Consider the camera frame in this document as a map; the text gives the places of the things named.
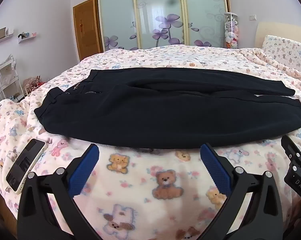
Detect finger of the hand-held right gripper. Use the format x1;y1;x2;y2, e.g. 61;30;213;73
281;135;301;198

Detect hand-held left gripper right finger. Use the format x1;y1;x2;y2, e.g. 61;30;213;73
200;142;284;240

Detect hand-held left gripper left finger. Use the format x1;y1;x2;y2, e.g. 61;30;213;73
17;143;99;240

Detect black pants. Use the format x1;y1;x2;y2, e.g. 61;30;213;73
34;67;301;150

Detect bear printed blanket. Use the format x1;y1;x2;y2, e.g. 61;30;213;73
0;44;301;240

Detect black phone in pale case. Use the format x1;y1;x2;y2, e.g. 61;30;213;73
6;139;46;195

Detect bear printed pillow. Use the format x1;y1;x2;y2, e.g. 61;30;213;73
261;35;301;83

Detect cream headboard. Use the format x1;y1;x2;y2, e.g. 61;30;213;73
255;22;301;49

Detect white trolley rack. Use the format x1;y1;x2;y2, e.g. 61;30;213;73
0;54;25;103

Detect clear tube of plush toys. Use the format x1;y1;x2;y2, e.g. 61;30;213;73
223;12;240;49

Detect wooden door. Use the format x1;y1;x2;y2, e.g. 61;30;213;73
73;0;102;62

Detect wardrobe with floral glass doors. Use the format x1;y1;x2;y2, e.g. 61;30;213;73
93;0;231;52

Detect wall shelf with small items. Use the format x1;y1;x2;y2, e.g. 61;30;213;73
18;31;37;44

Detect wall shelf with beige box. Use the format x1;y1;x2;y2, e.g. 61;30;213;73
0;27;14;47

